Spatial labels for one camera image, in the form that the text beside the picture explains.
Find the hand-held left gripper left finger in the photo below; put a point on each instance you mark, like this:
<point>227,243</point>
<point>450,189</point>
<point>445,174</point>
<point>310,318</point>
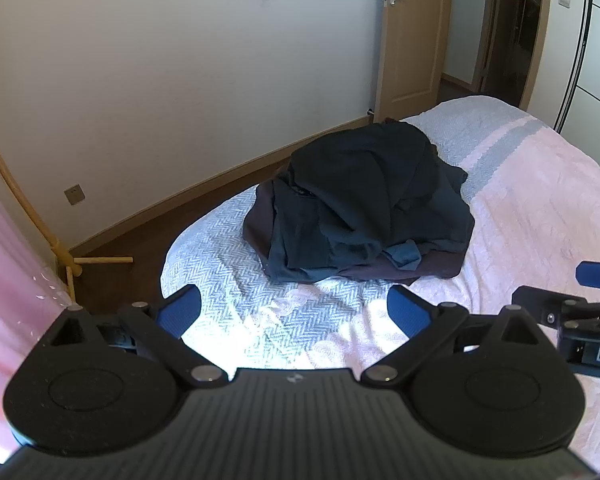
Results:
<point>182,305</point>

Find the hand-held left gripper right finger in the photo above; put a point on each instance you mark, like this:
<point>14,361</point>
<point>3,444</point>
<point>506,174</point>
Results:
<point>405,307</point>

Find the dark navy garment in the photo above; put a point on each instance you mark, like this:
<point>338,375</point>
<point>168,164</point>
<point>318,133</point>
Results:
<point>360,195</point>

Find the blue garment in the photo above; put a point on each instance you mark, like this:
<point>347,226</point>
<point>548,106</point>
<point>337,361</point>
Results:
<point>405,255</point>

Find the dark brown garment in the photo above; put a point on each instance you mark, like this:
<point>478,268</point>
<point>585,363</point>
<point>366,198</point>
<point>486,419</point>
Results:
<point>259,225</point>

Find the wooden baseboard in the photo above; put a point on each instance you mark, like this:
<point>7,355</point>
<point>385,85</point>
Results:
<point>205,180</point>

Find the pink curtain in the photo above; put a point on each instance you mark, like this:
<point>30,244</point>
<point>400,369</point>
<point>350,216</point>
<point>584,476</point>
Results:
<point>10,280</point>

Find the wooden rack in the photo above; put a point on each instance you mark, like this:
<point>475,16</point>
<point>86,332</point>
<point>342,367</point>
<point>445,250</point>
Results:
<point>27,205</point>

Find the white wardrobe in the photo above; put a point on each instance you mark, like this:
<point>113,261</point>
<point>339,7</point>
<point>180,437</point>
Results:
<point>597,60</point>

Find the wooden door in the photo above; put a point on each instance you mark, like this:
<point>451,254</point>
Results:
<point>415,45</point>

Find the low wall socket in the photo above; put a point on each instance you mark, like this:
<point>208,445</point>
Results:
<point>74,195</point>

